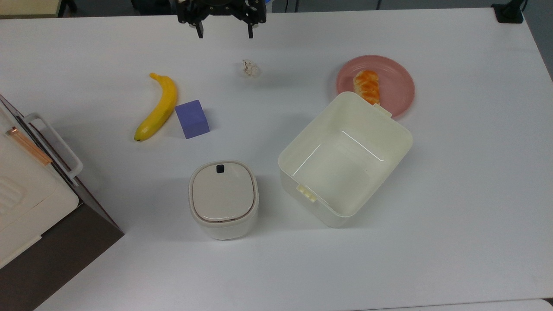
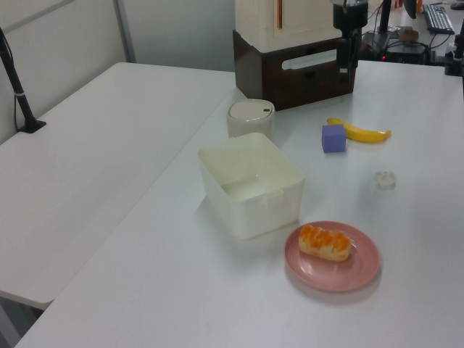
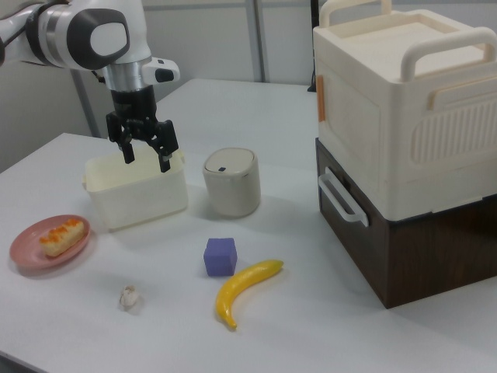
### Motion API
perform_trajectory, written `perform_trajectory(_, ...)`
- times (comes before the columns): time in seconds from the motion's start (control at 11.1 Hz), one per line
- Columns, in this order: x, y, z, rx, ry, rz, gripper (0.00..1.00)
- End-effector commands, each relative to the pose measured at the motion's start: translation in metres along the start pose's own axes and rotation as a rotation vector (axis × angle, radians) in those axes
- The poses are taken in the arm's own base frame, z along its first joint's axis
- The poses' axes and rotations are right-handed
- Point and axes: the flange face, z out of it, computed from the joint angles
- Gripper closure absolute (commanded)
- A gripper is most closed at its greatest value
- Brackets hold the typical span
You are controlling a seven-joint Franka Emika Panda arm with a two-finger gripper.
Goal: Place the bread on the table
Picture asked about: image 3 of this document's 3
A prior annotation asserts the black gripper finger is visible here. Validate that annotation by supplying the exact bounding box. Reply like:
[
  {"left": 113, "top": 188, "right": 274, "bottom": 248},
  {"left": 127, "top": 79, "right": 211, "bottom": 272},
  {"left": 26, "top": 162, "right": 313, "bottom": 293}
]
[
  {"left": 154, "top": 120, "right": 179, "bottom": 173},
  {"left": 106, "top": 113, "right": 136, "bottom": 164}
]

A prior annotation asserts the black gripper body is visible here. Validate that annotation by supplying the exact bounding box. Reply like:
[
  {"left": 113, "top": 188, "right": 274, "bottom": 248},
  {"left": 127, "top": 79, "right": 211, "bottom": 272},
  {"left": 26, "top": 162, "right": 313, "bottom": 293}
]
[{"left": 106, "top": 85, "right": 175, "bottom": 153}]

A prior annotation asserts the bread with orange topping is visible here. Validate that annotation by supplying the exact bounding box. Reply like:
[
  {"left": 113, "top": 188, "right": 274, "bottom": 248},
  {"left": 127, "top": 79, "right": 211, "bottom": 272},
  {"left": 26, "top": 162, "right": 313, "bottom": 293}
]
[{"left": 40, "top": 218, "right": 86, "bottom": 258}]

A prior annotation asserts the cream rectangular plastic bin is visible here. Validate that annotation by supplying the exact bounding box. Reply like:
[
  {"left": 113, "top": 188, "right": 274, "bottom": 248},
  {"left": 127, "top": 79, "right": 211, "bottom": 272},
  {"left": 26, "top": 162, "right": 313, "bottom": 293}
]
[{"left": 82, "top": 148, "right": 189, "bottom": 233}]

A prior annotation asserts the beige mini trash can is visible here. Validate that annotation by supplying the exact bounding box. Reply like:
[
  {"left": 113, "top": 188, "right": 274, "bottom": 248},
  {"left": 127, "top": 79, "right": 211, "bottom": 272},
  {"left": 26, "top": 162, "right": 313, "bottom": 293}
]
[{"left": 202, "top": 147, "right": 262, "bottom": 218}]

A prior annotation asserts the purple foam cube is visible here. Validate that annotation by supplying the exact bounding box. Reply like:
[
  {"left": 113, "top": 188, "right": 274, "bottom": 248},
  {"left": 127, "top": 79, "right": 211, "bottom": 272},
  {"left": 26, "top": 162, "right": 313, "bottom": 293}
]
[{"left": 203, "top": 237, "right": 238, "bottom": 277}]

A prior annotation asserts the pink round plate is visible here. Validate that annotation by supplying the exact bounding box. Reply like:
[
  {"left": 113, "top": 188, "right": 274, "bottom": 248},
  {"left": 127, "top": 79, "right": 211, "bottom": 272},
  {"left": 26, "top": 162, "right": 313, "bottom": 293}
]
[{"left": 9, "top": 214, "right": 92, "bottom": 270}]

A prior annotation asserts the white garlic bulb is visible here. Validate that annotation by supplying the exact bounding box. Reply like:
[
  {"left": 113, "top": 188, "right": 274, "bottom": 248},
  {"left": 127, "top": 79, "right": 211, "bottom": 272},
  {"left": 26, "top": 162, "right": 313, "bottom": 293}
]
[{"left": 118, "top": 285, "right": 141, "bottom": 311}]

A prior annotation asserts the yellow toy banana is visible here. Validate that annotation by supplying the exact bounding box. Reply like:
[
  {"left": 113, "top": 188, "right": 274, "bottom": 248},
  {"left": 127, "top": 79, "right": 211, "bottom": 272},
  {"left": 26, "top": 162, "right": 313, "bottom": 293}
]
[{"left": 215, "top": 259, "right": 285, "bottom": 329}]

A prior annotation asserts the cream plastic storage box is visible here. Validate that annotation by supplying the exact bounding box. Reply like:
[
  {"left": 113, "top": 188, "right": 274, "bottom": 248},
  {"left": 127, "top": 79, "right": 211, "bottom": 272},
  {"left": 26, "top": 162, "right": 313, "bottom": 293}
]
[{"left": 312, "top": 0, "right": 497, "bottom": 221}]

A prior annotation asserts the dark brown wooden drawer box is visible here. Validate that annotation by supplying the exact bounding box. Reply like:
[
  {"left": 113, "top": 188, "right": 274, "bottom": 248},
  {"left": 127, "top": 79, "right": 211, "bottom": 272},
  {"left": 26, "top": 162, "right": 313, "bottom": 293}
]
[{"left": 315, "top": 138, "right": 497, "bottom": 310}]

